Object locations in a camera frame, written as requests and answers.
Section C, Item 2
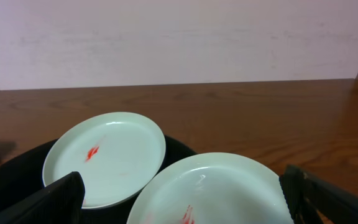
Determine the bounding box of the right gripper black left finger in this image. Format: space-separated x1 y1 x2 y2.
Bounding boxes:
0 172 85 224

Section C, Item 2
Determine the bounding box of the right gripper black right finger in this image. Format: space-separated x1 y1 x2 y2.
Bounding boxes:
279 165 358 224

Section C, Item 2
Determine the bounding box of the pale green plate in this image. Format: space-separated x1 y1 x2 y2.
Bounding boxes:
127 152 293 224
42 112 166 209

